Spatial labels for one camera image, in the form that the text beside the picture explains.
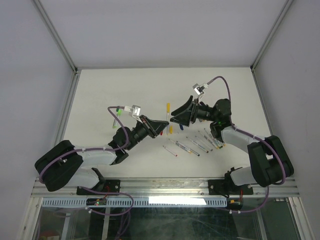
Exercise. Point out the green capped pen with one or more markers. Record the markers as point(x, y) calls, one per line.
point(115, 121)

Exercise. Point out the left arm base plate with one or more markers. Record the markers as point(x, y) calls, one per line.
point(103, 186)

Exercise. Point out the opened pen with orange end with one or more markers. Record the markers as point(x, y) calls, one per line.
point(180, 146)

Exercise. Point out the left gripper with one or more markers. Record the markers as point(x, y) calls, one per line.
point(150, 125)

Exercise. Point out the right frame post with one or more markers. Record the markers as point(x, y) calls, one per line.
point(272, 33)

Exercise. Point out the opened black pen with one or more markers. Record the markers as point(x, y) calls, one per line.
point(193, 150)

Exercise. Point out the aluminium front rail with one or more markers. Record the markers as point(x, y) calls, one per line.
point(191, 187)

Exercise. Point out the frame post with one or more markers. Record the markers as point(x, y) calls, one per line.
point(272, 33)
point(54, 34)

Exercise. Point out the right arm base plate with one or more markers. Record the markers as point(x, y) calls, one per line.
point(225, 187)

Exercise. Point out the slotted cable duct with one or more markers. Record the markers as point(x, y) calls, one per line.
point(137, 202)

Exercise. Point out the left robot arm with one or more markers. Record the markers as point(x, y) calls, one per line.
point(66, 166)

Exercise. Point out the yellow capped pen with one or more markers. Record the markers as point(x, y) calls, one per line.
point(168, 118)

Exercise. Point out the left frame post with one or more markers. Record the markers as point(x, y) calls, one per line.
point(54, 34)

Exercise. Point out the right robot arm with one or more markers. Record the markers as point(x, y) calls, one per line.
point(269, 161)

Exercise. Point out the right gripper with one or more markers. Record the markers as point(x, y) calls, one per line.
point(184, 118)

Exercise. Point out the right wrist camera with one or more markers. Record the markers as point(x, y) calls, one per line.
point(200, 90)

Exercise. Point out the purple pen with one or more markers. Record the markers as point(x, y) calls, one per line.
point(201, 145)

